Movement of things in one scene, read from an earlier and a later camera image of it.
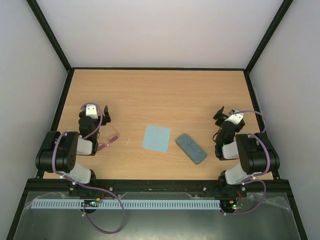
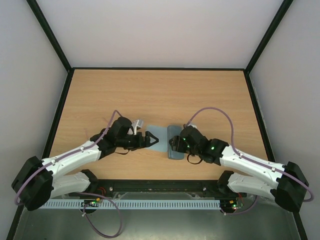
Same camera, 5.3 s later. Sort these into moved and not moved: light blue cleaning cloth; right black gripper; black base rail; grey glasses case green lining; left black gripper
Moved: left black gripper; right black gripper; grey glasses case green lining
Not moved: black base rail; light blue cleaning cloth
